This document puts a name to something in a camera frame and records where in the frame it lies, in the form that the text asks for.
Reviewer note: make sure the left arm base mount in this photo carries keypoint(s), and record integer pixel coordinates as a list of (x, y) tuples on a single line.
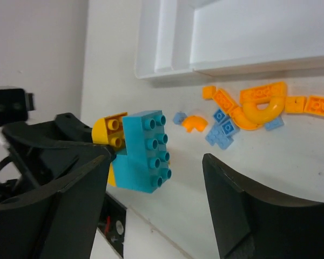
[(112, 223)]

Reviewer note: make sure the orange brick right end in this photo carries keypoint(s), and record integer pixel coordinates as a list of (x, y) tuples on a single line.
[(315, 106)]

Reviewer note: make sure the small orange arch piece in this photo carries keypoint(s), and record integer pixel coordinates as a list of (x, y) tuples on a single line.
[(295, 104)]

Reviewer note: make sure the orange curved quarter piece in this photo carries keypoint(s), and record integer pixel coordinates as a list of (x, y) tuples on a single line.
[(194, 123)]

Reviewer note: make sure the white divided sorting tray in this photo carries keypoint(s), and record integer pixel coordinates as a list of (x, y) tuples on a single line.
[(187, 38)]

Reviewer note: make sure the light blue flat plate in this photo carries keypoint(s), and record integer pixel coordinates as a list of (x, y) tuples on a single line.
[(216, 136)]

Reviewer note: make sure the teal long lego brick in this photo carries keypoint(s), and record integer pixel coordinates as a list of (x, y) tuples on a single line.
[(143, 164)]

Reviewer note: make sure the orange curved tube piece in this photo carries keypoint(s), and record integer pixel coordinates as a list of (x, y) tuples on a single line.
[(262, 104)]

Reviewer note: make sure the orange flat curved piece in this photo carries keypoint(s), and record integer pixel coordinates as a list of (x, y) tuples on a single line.
[(239, 118)]

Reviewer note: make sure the orange rectangular lego brick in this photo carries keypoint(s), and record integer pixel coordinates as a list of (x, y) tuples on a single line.
[(224, 101)]

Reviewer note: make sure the light blue square brick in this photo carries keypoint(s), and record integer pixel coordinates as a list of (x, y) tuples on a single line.
[(229, 128), (220, 116)]

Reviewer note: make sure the yellow rounded lego brick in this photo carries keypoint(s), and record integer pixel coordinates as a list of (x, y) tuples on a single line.
[(109, 130)]

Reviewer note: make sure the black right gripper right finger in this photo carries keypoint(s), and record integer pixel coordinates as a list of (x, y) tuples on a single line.
[(251, 220)]

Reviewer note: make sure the small orange square brick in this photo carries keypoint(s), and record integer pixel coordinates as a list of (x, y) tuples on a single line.
[(208, 92)]

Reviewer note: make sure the small light blue brick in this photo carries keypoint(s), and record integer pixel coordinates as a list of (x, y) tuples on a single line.
[(179, 117)]

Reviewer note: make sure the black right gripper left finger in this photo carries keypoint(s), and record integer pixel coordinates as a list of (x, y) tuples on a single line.
[(57, 220)]

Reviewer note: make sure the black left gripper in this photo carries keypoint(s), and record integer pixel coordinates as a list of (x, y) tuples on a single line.
[(40, 153)]

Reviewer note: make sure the small light blue plate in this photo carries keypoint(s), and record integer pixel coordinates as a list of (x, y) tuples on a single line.
[(277, 122)]

